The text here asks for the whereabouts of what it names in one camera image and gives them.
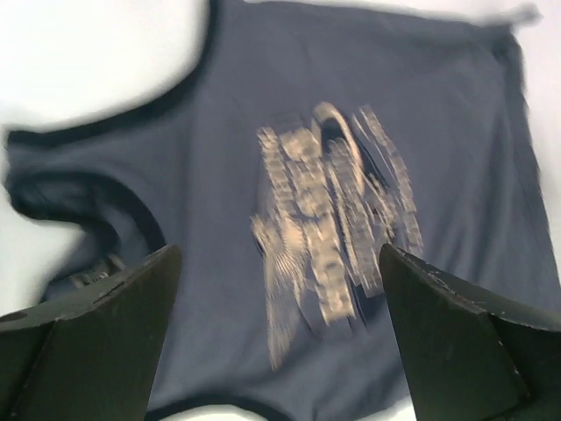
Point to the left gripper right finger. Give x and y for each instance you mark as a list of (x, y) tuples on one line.
[(468, 353)]

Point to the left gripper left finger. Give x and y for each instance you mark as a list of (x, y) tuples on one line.
[(92, 353)]

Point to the blue printed tank top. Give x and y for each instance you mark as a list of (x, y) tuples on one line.
[(306, 139)]

